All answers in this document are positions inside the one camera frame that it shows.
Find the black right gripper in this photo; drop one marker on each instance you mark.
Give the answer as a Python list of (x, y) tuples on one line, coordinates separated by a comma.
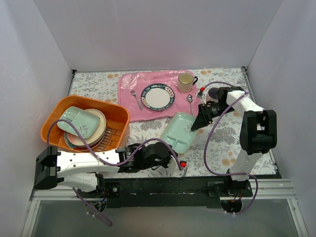
[(206, 113)]

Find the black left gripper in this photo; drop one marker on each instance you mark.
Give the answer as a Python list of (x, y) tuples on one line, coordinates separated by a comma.
[(167, 159)]

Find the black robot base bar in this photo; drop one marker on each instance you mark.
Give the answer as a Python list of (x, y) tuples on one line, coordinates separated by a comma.
[(172, 192)]

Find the orange plastic bin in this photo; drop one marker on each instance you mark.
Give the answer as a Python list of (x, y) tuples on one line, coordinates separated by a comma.
[(118, 118)]

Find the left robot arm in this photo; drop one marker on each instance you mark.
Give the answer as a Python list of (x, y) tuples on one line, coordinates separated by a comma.
[(83, 170)]

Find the cream and pink branch plate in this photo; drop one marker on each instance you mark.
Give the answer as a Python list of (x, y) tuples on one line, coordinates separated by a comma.
[(99, 132)]

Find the light green divided tray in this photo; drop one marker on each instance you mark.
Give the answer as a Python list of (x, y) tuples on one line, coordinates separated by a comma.
[(84, 121), (178, 132)]

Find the metal fork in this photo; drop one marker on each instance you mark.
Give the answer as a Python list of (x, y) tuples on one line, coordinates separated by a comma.
[(137, 100)]

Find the metal spoon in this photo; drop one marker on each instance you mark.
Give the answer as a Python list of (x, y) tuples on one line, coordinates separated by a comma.
[(190, 100)]

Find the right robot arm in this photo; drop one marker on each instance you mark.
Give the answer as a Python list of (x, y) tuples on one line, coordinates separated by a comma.
[(258, 134)]

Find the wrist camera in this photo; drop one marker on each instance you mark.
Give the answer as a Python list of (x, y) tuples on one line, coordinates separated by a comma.
[(200, 94), (177, 170)]

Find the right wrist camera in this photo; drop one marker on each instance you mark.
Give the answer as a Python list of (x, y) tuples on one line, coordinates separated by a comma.
[(200, 94)]

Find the pink mug purple inside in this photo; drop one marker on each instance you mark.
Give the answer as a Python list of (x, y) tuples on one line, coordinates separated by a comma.
[(211, 96)]

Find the aluminium frame rail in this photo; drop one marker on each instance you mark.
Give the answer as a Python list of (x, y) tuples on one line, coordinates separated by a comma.
[(266, 166)]

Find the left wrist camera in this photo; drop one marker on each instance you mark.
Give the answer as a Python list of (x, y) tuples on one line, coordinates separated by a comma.
[(177, 170)]

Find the white plate green rim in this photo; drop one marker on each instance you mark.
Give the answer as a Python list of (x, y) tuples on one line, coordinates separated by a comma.
[(158, 97)]

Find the cream mug black handle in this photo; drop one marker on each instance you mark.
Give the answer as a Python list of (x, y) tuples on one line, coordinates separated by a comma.
[(185, 82)]

